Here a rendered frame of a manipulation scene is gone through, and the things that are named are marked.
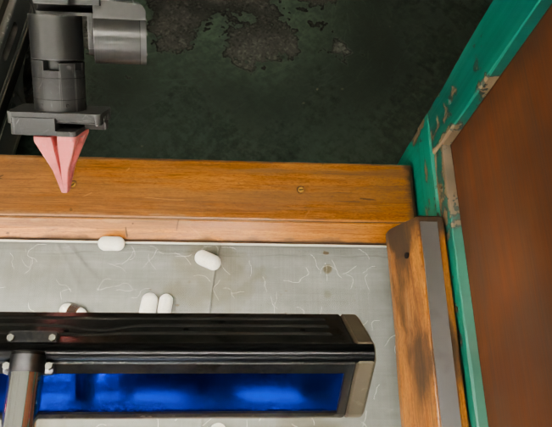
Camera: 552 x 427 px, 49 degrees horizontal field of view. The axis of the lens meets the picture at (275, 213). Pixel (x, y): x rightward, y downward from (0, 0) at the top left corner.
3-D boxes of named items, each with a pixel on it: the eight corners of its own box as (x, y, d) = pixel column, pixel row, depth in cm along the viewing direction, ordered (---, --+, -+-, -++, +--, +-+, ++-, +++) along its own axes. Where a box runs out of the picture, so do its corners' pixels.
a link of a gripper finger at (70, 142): (79, 200, 70) (74, 119, 68) (15, 198, 70) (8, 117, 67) (92, 185, 77) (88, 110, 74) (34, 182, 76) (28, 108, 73)
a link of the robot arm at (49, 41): (30, 2, 69) (23, 2, 64) (93, 6, 70) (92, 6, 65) (35, 65, 71) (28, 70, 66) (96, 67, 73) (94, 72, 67)
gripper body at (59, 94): (100, 130, 68) (97, 63, 66) (6, 128, 68) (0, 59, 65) (111, 121, 74) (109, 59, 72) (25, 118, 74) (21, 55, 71)
